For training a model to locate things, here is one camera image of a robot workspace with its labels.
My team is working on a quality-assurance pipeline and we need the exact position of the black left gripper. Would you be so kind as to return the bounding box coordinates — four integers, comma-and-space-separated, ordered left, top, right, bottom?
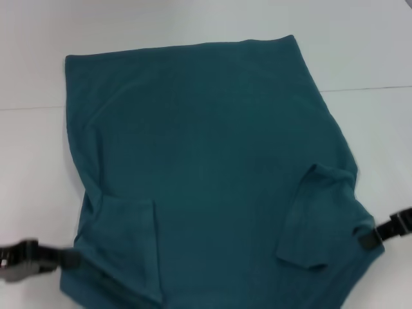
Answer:
0, 239, 82, 285

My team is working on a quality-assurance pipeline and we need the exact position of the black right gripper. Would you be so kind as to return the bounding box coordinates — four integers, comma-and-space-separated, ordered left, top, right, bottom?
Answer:
360, 205, 412, 250

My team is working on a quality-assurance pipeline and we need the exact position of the teal blue t-shirt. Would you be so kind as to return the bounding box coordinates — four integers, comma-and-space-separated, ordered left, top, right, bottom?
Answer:
59, 34, 387, 309

